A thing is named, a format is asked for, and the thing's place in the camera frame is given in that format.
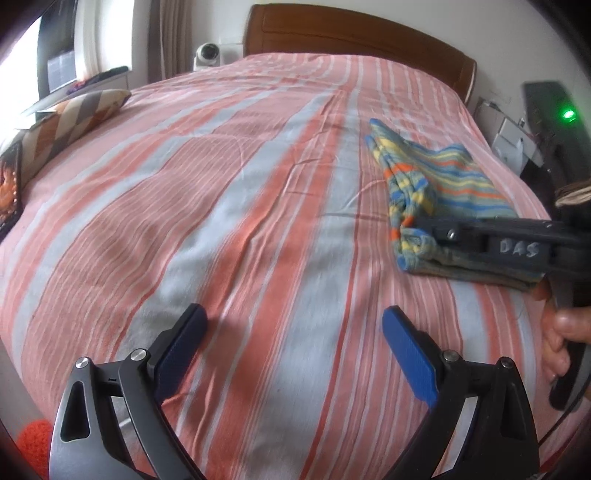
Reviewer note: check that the pink striped bedspread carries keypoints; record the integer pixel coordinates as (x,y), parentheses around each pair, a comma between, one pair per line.
(231,207)

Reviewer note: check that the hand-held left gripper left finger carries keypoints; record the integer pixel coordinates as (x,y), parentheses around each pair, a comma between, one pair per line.
(184,341)

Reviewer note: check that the white security camera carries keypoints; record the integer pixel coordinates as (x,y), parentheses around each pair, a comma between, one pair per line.
(207,55)

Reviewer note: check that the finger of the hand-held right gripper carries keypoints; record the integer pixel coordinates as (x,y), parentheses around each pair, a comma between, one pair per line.
(443,235)

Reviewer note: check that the orange patterned cushion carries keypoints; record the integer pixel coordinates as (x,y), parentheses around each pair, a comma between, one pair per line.
(9,194)

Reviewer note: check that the striped knit sweater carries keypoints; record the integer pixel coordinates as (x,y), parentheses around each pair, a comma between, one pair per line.
(443,184)

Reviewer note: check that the diamond patterned pillow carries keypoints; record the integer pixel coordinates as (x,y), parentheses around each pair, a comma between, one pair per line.
(69,122)

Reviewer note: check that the brown wooden headboard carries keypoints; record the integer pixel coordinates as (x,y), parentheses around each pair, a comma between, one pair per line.
(369,32)

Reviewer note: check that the orange fluffy cloth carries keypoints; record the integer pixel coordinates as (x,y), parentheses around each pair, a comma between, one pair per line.
(34,450)

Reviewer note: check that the person's right hand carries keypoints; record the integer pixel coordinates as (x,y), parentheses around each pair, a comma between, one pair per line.
(561,332)

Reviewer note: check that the white desk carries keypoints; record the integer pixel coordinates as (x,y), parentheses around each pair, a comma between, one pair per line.
(512,138)

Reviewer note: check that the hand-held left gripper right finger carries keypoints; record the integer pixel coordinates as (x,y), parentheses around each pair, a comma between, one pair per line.
(411,355)

